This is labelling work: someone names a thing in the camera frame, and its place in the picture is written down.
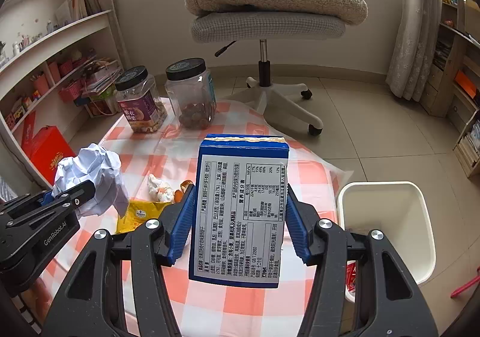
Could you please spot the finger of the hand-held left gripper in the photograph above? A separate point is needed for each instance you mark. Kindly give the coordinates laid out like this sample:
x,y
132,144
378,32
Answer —
x,y
26,203
73,196

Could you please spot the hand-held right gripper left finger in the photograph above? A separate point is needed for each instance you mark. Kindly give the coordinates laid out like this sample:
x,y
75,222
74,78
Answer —
x,y
183,226

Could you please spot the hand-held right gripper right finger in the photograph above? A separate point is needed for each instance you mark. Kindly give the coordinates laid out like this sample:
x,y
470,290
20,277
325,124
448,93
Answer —
x,y
297,226

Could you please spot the white paper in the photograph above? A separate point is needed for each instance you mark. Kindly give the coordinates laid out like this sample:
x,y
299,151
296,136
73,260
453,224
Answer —
x,y
97,175

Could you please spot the blue box with white label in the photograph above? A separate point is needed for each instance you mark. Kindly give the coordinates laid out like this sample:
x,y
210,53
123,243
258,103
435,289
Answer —
x,y
240,209

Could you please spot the white plastic bin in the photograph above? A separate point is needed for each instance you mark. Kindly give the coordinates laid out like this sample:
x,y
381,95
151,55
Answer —
x,y
408,217

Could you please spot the red gift box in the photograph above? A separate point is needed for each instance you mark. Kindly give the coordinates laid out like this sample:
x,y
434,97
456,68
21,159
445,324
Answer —
x,y
52,156

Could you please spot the yellow snack packet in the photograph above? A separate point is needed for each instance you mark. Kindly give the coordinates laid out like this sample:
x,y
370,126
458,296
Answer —
x,y
140,215

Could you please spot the white crumpled wrapper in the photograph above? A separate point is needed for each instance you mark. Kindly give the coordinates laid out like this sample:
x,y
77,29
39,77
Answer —
x,y
159,188

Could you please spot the flat red box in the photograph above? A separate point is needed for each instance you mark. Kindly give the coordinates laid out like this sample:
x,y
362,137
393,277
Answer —
x,y
28,138

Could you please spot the orange checkered tablecloth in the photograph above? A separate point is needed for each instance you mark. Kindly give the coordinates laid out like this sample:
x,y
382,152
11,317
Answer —
x,y
240,307

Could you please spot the pink storage basket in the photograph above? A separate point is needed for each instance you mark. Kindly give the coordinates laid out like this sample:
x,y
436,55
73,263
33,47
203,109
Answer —
x,y
70,91

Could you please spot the jar with purple label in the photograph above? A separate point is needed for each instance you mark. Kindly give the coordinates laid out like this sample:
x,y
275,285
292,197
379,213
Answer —
x,y
140,104

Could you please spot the clear jar with black lid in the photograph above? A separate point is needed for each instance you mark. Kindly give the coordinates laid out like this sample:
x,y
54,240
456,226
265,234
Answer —
x,y
191,96

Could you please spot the white bookshelf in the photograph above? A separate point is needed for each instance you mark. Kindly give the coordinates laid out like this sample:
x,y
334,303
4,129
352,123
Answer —
x,y
56,40

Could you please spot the red plastic bar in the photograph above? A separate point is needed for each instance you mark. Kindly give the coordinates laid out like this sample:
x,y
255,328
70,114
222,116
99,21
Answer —
x,y
467,287

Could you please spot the beige curtain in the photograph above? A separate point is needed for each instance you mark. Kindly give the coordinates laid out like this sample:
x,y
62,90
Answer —
x,y
416,29
99,3

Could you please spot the grey office chair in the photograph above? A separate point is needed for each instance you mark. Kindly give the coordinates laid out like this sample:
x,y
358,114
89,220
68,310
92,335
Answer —
x,y
262,27

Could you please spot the wooden desk shelf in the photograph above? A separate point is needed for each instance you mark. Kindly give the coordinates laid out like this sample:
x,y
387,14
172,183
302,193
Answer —
x,y
461,96

